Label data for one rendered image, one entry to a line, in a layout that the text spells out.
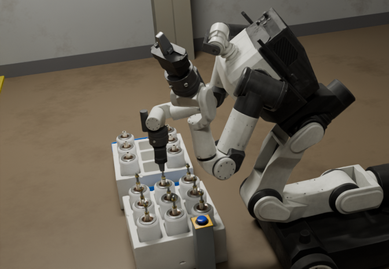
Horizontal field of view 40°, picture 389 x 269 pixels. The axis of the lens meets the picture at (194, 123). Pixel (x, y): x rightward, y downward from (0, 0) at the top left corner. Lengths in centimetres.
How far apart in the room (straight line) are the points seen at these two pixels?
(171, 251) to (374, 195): 87
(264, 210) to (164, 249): 46
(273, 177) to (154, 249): 58
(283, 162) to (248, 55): 48
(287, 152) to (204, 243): 48
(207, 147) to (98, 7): 312
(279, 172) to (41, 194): 144
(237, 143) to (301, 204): 61
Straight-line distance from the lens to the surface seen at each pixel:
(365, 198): 229
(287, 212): 216
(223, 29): 186
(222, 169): 169
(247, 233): 254
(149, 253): 226
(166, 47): 146
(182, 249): 229
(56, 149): 346
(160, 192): 243
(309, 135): 203
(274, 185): 213
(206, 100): 157
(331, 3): 519
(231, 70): 181
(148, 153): 290
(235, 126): 169
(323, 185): 227
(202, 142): 165
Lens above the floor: 159
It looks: 27 degrees down
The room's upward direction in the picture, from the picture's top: 5 degrees counter-clockwise
